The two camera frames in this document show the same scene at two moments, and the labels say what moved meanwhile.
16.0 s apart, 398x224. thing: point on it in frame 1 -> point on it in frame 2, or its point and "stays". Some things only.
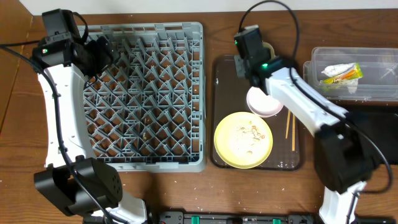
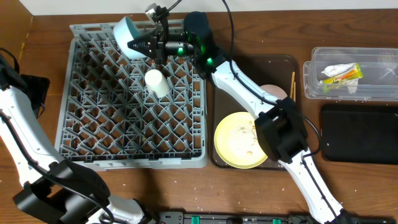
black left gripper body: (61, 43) -> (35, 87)
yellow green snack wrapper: (356, 73) stays
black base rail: (231, 217) stays
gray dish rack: (148, 109) stays
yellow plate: (243, 140) stays
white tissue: (333, 70) stays
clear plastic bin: (362, 73) stays
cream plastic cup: (272, 55) -> (157, 83)
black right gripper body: (240, 69) -> (158, 46)
